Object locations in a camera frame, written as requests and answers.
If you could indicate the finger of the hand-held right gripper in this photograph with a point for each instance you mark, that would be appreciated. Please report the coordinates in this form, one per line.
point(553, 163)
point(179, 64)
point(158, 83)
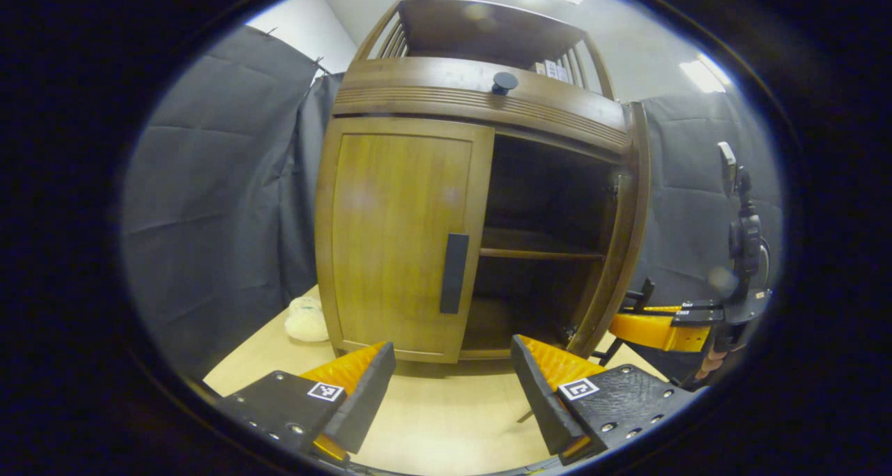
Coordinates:
point(697, 313)
point(655, 331)

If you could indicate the wooden shoe cabinet door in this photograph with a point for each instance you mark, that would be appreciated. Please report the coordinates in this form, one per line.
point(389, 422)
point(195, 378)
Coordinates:
point(397, 225)
point(620, 239)

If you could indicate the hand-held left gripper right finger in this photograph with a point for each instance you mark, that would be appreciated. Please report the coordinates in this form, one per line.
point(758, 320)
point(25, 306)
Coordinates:
point(540, 399)

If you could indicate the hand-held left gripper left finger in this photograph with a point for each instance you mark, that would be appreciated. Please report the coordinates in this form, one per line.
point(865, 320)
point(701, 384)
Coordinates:
point(366, 399)

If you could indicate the wooden inner cabinet shelf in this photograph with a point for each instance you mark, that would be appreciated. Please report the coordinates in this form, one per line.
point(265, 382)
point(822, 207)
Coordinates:
point(536, 251)

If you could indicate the black round drawer knob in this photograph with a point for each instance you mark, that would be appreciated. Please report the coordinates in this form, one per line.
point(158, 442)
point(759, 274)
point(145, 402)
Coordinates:
point(504, 82)

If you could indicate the cream soft object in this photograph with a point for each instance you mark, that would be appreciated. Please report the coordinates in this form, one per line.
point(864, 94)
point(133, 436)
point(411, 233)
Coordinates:
point(306, 319)

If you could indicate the grey spine book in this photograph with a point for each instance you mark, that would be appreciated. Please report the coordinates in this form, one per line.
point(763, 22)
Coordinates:
point(562, 72)

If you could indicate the small ceiling light panel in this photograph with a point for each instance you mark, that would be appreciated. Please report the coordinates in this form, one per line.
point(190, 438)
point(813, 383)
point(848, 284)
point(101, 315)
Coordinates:
point(704, 75)

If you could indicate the wooden double-door shoe cabinet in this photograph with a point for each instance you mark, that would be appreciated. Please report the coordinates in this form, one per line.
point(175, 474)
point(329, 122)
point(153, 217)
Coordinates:
point(418, 79)

